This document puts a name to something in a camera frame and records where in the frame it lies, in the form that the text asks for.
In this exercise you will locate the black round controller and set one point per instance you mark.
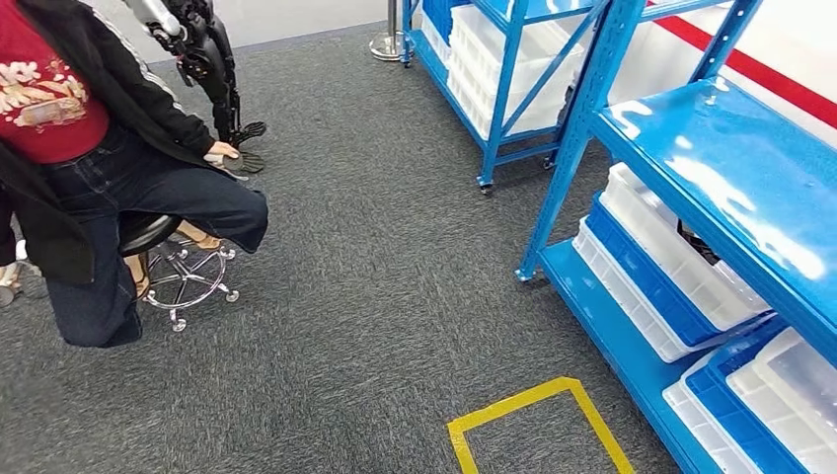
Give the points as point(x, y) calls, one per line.
point(234, 162)

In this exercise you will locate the black idle robot arm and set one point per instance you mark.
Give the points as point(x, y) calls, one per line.
point(209, 59)

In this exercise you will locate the blue metal shelf rack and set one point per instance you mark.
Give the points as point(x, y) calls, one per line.
point(752, 183)
point(507, 98)

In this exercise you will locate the black plastic plate part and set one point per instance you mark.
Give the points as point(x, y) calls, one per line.
point(700, 245)

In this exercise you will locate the large white plastic crate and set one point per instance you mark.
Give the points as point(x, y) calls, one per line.
point(477, 65)

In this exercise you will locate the blue plastic crate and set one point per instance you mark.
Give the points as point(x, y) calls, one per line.
point(647, 288)
point(739, 425)

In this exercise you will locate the black stool with chrome base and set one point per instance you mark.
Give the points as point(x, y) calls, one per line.
point(147, 232)

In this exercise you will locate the white car body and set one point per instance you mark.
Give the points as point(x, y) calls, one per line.
point(654, 59)

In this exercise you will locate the person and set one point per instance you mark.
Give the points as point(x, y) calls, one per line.
point(98, 190)

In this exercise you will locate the silver barrier post base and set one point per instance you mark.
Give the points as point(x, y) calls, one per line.
point(387, 46)

